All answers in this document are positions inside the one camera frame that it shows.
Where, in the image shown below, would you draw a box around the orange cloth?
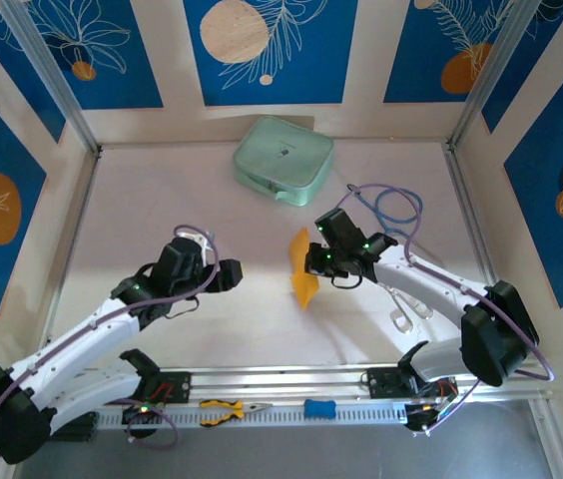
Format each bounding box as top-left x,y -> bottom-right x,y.
287,227 -> 323,311

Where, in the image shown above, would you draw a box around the blue stethoscope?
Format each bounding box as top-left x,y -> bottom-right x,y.
346,183 -> 443,263

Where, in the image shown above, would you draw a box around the mint green zip pouch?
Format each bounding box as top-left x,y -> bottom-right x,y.
232,115 -> 335,208

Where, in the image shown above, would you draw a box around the yellow black pliers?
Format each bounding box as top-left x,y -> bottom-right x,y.
198,398 -> 273,428

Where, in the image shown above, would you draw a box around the black extrusion block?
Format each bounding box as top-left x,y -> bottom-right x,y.
50,409 -> 99,443

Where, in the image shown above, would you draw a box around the aluminium mounting rail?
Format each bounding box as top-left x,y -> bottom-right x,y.
4,361 -> 555,409

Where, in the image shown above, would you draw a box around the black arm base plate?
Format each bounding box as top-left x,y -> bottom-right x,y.
134,370 -> 193,406
365,366 -> 460,400

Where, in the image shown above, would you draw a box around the aluminium table side rail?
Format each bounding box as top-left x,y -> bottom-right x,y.
35,149 -> 102,371
441,144 -> 506,303

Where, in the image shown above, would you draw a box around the grey slotted cable duct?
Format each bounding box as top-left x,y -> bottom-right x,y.
96,401 -> 410,430

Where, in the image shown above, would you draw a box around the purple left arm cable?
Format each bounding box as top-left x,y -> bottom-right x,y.
0,224 -> 223,460

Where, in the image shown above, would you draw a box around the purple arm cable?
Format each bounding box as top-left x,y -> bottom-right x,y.
334,183 -> 557,438
0,224 -> 223,460

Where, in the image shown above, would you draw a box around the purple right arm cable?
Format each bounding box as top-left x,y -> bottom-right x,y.
334,183 -> 557,438

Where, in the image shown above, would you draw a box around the aluminium frame post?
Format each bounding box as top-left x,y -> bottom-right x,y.
0,0 -> 104,157
446,0 -> 563,151

